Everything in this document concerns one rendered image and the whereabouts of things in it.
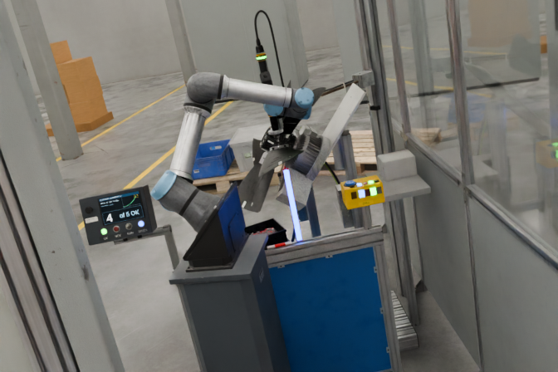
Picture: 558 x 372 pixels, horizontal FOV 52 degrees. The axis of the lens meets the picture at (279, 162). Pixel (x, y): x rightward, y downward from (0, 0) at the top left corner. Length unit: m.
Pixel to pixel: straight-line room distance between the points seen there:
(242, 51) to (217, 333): 8.21
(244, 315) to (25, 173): 1.40
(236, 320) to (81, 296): 1.30
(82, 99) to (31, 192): 9.99
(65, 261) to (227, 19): 9.33
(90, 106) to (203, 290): 8.86
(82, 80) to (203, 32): 2.32
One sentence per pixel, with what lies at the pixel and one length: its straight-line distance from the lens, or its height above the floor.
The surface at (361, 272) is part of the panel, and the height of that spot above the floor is 0.66.
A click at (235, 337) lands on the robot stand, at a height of 0.74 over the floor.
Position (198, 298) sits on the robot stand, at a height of 0.91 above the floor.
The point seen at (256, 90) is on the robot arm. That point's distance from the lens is 2.16.
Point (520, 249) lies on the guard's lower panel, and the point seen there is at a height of 0.92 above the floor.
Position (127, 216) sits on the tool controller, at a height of 1.16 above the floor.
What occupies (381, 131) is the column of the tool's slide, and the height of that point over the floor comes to 1.04.
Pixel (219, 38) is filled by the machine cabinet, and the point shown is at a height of 1.13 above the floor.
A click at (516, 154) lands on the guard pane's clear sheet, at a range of 1.97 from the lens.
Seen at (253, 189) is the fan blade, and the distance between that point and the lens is 2.72.
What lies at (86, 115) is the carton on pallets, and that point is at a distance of 10.80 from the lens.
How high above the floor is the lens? 1.93
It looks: 18 degrees down
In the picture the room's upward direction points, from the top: 11 degrees counter-clockwise
